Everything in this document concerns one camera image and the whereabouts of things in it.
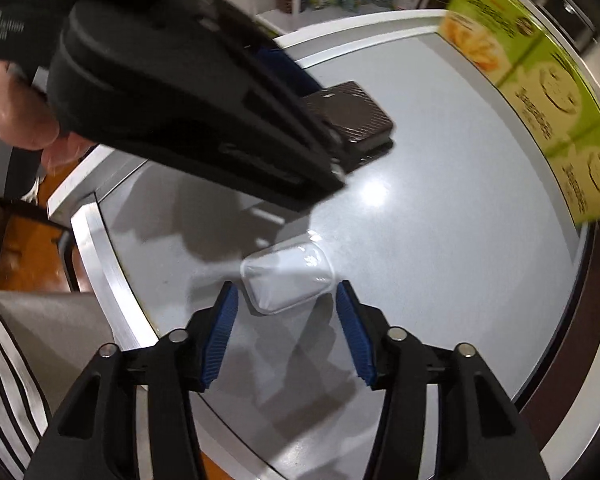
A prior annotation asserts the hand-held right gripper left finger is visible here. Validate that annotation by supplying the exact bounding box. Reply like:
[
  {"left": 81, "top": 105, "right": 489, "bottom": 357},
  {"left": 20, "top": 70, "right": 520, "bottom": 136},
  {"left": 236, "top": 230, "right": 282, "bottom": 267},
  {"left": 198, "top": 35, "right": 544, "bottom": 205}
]
[{"left": 24, "top": 281, "right": 240, "bottom": 480}]

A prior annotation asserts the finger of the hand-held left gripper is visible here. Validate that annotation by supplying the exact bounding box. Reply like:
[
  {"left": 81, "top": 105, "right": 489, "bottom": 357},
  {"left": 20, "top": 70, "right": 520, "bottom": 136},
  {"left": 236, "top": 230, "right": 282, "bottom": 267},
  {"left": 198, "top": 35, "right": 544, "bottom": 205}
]
[
  {"left": 250, "top": 42, "right": 331, "bottom": 100},
  {"left": 145, "top": 25, "right": 348, "bottom": 211}
]

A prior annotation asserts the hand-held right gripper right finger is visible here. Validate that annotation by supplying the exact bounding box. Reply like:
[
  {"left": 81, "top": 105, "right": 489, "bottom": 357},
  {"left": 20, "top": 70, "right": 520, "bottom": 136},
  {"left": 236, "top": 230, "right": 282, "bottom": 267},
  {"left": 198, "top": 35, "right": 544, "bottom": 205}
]
[{"left": 335, "top": 280, "right": 551, "bottom": 480}]

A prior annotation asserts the clear white plastic cup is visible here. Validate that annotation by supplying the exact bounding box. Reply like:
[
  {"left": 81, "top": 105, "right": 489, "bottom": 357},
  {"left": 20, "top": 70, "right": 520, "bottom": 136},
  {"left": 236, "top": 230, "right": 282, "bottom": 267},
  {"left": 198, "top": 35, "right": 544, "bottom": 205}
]
[{"left": 240, "top": 241, "right": 336, "bottom": 316}]

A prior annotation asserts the dark brown packet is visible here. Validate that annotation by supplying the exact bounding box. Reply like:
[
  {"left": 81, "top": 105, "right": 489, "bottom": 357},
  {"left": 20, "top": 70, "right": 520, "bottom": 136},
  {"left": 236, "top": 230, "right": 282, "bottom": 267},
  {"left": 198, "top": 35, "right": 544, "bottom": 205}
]
[{"left": 300, "top": 80, "right": 396, "bottom": 168}]

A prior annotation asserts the person's left hand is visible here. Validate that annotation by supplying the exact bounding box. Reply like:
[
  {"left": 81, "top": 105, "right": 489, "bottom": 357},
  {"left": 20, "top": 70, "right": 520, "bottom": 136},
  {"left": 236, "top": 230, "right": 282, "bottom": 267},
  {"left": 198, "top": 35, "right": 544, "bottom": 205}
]
[{"left": 0, "top": 57, "right": 98, "bottom": 173}]

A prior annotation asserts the green snack box fries picture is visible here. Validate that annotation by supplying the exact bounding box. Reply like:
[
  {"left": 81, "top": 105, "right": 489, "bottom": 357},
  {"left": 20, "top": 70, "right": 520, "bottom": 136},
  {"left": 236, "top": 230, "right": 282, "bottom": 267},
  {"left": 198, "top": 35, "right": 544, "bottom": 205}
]
[{"left": 437, "top": 0, "right": 556, "bottom": 88}]

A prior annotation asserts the black white striped clothing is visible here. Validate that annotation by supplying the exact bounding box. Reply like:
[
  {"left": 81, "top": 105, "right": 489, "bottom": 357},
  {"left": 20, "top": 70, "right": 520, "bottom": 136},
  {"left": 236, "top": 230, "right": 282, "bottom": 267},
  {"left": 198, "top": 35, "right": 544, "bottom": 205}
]
[{"left": 0, "top": 290, "right": 51, "bottom": 480}]

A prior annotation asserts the green snack box smiling face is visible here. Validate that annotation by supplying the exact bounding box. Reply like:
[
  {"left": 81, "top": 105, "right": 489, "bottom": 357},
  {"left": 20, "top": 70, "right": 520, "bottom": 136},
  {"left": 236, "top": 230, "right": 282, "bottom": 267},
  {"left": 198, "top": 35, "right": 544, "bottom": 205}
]
[
  {"left": 547, "top": 125, "right": 600, "bottom": 223},
  {"left": 495, "top": 30, "right": 600, "bottom": 161}
]

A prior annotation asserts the black chair frame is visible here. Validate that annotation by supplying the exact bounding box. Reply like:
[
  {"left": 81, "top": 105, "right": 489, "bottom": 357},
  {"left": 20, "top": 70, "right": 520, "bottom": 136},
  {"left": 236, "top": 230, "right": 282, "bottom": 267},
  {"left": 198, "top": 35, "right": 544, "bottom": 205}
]
[{"left": 0, "top": 195, "right": 83, "bottom": 293}]

